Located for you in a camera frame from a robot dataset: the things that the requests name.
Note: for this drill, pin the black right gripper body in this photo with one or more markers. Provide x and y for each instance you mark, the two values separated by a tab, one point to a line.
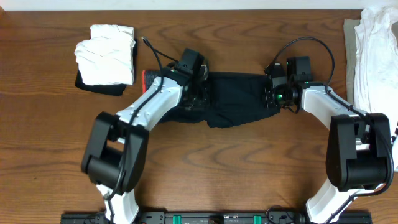
278	96

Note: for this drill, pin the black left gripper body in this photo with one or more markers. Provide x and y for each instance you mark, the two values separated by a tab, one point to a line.
197	94

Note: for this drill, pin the black leggings with red waistband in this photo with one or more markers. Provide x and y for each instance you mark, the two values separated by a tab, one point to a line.
232	99

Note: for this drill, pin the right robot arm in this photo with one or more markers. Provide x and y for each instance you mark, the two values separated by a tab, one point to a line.
359	160

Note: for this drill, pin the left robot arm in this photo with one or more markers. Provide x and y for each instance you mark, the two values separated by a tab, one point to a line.
115	154

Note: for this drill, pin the folded black garment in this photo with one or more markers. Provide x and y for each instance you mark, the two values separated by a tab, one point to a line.
102	89

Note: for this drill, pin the folded white garment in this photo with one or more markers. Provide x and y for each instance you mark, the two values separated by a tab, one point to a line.
108	31

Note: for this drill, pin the white ribbed garment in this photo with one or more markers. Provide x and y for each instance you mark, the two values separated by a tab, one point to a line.
375	79

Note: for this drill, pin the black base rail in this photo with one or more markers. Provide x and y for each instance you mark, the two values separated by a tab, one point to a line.
217	217

